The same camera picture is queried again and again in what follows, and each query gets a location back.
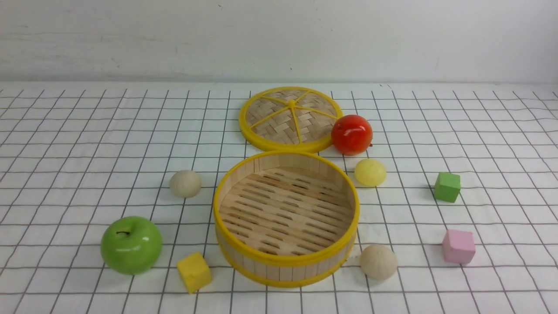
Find bamboo steamer tray yellow rim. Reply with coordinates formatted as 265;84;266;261
213;151;360;288

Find white bun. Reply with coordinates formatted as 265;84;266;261
359;244;398;281
169;170;202;198

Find green cube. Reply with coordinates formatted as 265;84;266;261
434;172;462;203

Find pink cube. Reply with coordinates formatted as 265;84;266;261
442;230;476;265

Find green apple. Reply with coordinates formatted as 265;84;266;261
100;216;162;276

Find yellow cube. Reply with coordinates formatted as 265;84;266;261
176;252;212;294

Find yellow bun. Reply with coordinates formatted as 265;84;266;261
354;158;387;187

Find woven bamboo steamer lid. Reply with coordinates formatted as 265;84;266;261
238;87;343;153

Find red tomato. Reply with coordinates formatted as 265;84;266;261
331;115;373;156

